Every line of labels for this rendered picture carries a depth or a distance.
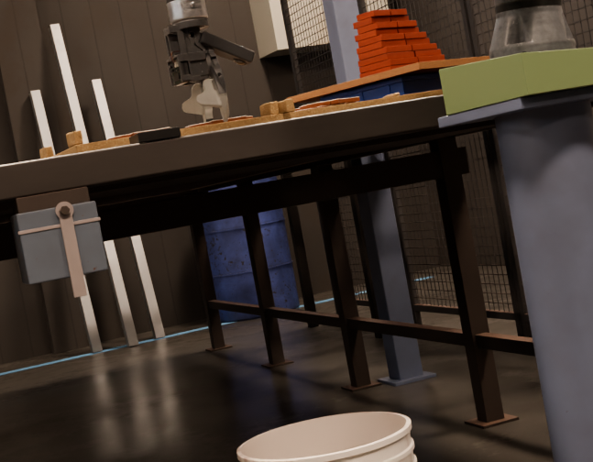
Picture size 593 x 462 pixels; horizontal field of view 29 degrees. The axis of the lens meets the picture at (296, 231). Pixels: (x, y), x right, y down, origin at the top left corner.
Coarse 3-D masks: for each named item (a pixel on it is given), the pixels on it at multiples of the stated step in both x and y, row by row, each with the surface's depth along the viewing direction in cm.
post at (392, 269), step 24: (336, 0) 424; (336, 24) 424; (336, 48) 428; (336, 72) 432; (384, 192) 429; (384, 216) 428; (384, 240) 428; (384, 264) 428; (384, 288) 428; (384, 312) 431; (408, 312) 431; (384, 336) 435; (408, 360) 430
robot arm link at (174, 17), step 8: (176, 0) 222; (184, 0) 221; (192, 0) 222; (200, 0) 223; (168, 8) 224; (176, 8) 222; (184, 8) 221; (192, 8) 222; (200, 8) 223; (176, 16) 222; (184, 16) 222; (192, 16) 222; (200, 16) 223
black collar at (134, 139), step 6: (144, 132) 199; (150, 132) 199; (156, 132) 200; (162, 132) 200; (168, 132) 200; (174, 132) 201; (180, 132) 201; (132, 138) 203; (138, 138) 199; (144, 138) 199; (150, 138) 199; (156, 138) 200; (162, 138) 200
